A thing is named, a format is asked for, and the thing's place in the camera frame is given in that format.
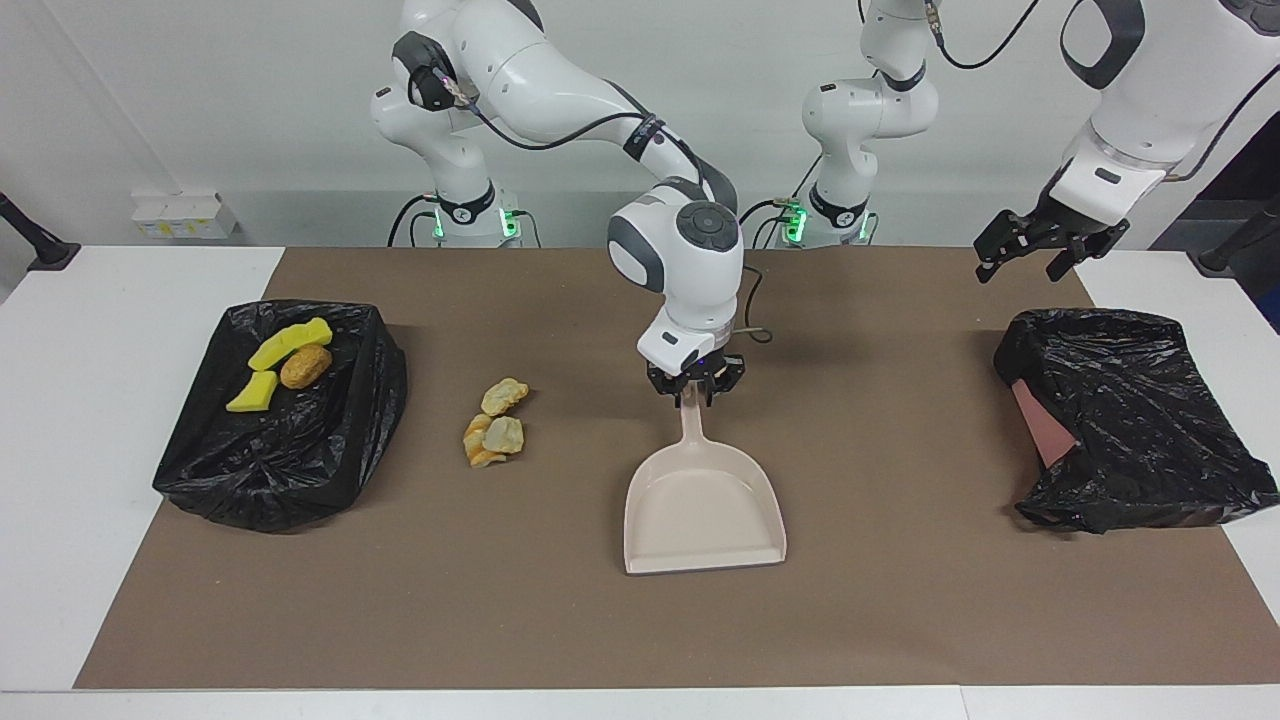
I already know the brown table mat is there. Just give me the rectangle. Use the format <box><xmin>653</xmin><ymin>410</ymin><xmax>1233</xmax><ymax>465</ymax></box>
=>
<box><xmin>73</xmin><ymin>247</ymin><xmax>1280</xmax><ymax>691</ymax></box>

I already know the black trash bag bin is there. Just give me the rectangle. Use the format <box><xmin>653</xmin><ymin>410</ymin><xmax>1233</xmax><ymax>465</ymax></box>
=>
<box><xmin>152</xmin><ymin>298</ymin><xmax>409</xmax><ymax>533</ymax></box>

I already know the black stand foot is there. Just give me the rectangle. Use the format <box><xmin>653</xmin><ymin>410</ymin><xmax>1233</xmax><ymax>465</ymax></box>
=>
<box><xmin>1188</xmin><ymin>195</ymin><xmax>1280</xmax><ymax>279</ymax></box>
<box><xmin>0</xmin><ymin>192</ymin><xmax>82</xmax><ymax>273</ymax></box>

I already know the pink bin box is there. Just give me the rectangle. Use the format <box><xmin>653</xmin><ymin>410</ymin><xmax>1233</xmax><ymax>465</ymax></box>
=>
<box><xmin>1012</xmin><ymin>380</ymin><xmax>1081</xmax><ymax>469</ymax></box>

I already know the black base cable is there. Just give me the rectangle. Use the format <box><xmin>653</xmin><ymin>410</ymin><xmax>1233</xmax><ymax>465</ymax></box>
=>
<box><xmin>387</xmin><ymin>193</ymin><xmax>441</xmax><ymax>248</ymax></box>
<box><xmin>727</xmin><ymin>197</ymin><xmax>801</xmax><ymax>249</ymax></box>

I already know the black trash bag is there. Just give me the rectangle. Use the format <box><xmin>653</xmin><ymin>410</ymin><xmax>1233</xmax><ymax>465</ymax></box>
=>
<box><xmin>993</xmin><ymin>307</ymin><xmax>1280</xmax><ymax>534</ymax></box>

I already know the white wall socket box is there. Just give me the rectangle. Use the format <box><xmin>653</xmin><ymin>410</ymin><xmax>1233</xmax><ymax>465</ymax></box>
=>
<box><xmin>130</xmin><ymin>192</ymin><xmax>241</xmax><ymax>242</ymax></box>

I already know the beige plastic dustpan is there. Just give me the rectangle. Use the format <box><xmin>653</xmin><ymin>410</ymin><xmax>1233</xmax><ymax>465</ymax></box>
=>
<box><xmin>623</xmin><ymin>383</ymin><xmax>788</xmax><ymax>576</ymax></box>

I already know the brown toy bread roll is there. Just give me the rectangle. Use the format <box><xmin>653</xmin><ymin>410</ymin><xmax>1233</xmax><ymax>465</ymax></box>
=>
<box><xmin>279</xmin><ymin>345</ymin><xmax>334</xmax><ymax>390</ymax></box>

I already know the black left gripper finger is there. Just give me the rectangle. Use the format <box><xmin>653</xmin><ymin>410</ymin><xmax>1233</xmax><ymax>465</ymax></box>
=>
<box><xmin>974</xmin><ymin>212</ymin><xmax>1041</xmax><ymax>284</ymax></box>
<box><xmin>1045</xmin><ymin>240</ymin><xmax>1101</xmax><ymax>283</ymax></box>

